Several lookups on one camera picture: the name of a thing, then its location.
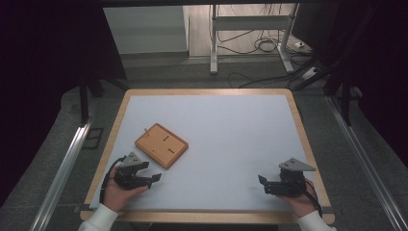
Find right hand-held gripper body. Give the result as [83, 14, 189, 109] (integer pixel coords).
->
[270, 157, 317, 197]

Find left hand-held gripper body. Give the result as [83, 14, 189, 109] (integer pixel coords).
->
[114, 151, 153, 191]

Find wooden photo frame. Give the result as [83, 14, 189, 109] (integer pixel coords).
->
[134, 122, 190, 170]

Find person's left hand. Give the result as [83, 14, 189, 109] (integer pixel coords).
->
[103, 177, 149, 214]

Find person's right hand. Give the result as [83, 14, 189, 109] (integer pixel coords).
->
[278, 179, 319, 219]

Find black floor grille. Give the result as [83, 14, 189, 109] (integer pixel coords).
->
[81, 127, 105, 150]

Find white table mat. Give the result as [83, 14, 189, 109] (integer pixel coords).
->
[89, 93, 323, 213]

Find black metal stand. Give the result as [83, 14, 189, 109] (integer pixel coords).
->
[78, 70, 129, 126]
[323, 70, 364, 126]

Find white power strip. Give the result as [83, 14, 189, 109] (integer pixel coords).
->
[301, 66, 321, 81]

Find dark curtain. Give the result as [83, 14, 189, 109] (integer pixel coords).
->
[320, 0, 408, 158]
[0, 0, 128, 206]

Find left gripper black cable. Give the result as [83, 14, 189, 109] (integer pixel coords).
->
[99, 155, 128, 205]

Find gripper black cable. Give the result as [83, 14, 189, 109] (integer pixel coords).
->
[302, 179, 323, 219]
[99, 155, 128, 205]

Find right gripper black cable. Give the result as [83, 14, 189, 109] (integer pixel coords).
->
[302, 179, 323, 219]

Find aluminium rail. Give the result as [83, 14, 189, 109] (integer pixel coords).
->
[325, 95, 408, 231]
[30, 116, 94, 231]

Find black floor cables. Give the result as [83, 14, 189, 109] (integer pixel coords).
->
[216, 3, 319, 90]

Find white wall panel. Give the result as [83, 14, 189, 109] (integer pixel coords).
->
[103, 5, 191, 56]

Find white metal desk frame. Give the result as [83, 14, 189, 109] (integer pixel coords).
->
[210, 3, 301, 75]

